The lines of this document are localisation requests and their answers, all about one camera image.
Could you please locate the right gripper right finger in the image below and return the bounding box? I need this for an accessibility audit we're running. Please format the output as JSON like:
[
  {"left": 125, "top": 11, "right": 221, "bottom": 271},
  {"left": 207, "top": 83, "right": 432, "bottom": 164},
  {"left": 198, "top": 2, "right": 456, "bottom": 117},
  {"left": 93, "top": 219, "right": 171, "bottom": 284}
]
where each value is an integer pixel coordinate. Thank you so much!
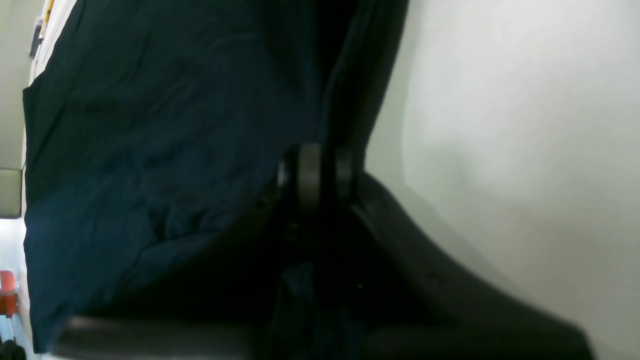
[{"left": 334, "top": 148, "right": 594, "bottom": 360}]

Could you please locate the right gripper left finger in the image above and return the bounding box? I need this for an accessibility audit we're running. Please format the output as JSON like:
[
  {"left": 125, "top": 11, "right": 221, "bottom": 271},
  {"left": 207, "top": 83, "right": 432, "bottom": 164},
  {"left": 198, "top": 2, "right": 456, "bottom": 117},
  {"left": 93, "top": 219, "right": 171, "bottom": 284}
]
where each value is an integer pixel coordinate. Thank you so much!
[{"left": 278, "top": 143, "right": 323, "bottom": 234}]

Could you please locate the black T-shirt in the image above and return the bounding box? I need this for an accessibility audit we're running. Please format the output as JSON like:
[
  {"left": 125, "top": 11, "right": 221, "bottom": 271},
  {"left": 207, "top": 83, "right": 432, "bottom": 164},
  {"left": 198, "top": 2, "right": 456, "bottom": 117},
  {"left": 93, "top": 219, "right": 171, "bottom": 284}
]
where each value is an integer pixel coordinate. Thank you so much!
[{"left": 23, "top": 0, "right": 407, "bottom": 354}]

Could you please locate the orange object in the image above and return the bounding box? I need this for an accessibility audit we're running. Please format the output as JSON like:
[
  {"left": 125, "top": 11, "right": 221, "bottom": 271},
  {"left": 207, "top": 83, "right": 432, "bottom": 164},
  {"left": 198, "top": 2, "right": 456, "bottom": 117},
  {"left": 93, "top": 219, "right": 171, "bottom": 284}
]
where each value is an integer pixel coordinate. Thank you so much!
[{"left": 0, "top": 269, "right": 18, "bottom": 319}]

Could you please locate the yellow handled tool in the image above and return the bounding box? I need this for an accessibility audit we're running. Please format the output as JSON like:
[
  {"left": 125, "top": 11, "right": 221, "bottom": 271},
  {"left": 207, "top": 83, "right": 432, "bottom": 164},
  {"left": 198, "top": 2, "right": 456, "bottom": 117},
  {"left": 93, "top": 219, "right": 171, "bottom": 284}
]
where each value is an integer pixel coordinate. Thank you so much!
[{"left": 41, "top": 0, "right": 55, "bottom": 26}]

